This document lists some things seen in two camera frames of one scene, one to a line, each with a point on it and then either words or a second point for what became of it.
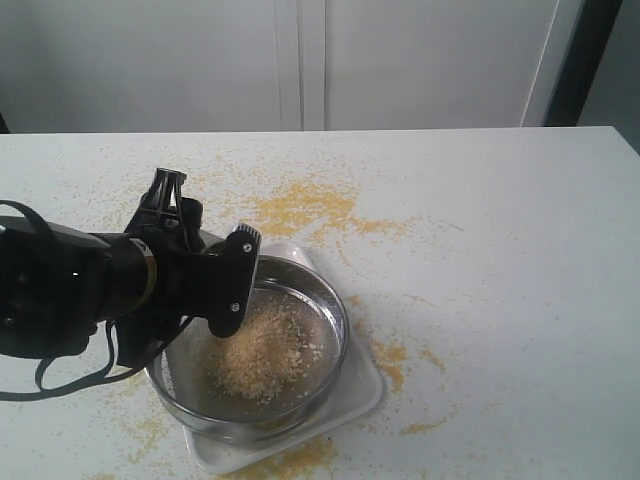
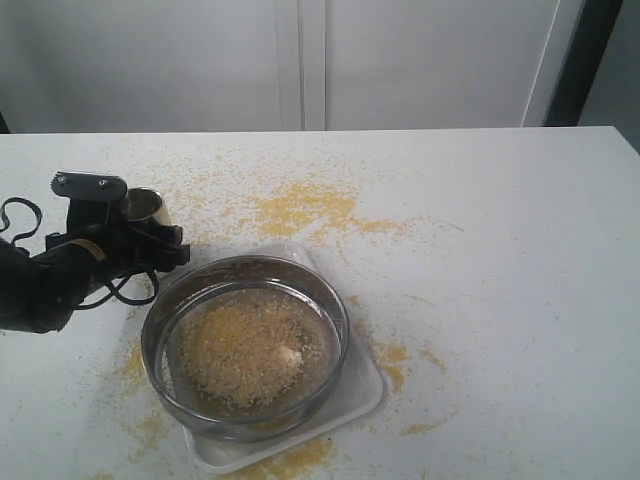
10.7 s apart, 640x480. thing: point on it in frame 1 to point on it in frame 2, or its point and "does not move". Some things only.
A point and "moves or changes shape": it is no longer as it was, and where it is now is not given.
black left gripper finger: x=162 y=207 to x=89 y=186
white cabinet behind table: x=116 y=66 does not move
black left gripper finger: x=238 y=266 to x=160 y=247
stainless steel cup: x=209 y=239 moves or changes shape
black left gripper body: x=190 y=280 to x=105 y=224
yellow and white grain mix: x=270 y=355 moves or changes shape
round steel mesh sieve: x=280 y=363 does not move
